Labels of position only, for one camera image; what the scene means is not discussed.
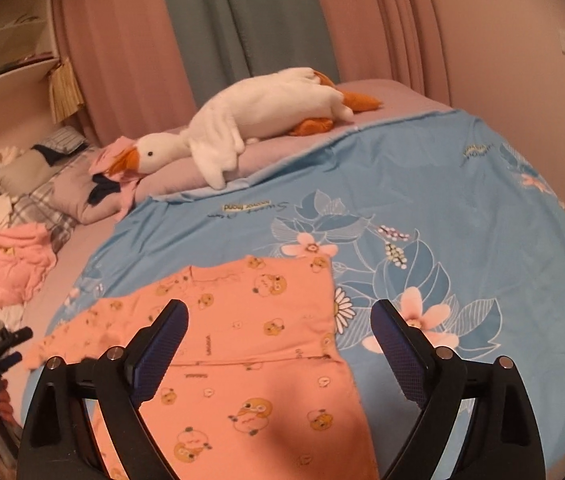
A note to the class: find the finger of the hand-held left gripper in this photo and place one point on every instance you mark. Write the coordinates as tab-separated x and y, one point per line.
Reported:
17	335

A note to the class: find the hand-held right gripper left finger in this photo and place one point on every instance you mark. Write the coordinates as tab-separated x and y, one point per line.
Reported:
162	355

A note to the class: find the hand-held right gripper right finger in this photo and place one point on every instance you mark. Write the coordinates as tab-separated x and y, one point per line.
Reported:
402	355

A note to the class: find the orange cartoon print shirt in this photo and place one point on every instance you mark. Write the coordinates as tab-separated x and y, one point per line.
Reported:
262	385

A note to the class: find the pink garment pile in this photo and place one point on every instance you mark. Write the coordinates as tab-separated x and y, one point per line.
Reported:
7	260

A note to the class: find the plaid cloth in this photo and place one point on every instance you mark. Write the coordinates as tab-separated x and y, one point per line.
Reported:
37	207

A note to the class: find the mauve pillow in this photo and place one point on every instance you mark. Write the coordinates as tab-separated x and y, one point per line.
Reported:
75	195

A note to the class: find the grey pillow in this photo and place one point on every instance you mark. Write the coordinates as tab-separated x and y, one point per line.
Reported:
22	170

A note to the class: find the blue floral blanket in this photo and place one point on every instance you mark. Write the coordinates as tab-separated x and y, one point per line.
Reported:
412	185

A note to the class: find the pink garment with navy bow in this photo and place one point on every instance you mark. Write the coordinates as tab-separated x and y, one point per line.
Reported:
107	160

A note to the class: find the striped pillow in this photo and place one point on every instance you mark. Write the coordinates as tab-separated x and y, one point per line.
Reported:
62	139

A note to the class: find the straw curtain tassel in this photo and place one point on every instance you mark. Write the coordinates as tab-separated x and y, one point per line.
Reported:
65	92

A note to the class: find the white goose plush toy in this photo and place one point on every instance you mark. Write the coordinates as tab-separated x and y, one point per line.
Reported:
262	100

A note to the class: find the pink curtain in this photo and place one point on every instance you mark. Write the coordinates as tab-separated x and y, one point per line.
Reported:
112	50
377	20

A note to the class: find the teal curtain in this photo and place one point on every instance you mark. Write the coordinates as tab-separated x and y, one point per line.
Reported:
242	20

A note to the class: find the white wall shelf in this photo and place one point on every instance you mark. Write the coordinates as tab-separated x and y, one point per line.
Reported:
7	45

